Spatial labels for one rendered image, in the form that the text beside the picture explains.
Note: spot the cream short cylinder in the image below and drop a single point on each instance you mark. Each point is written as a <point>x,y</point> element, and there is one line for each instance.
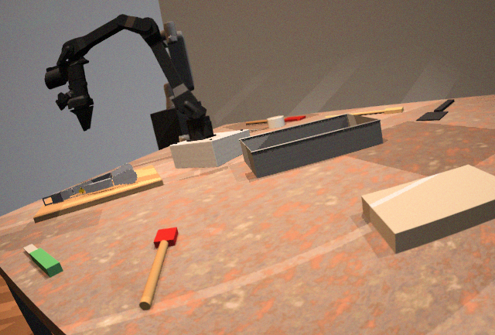
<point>276,122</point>

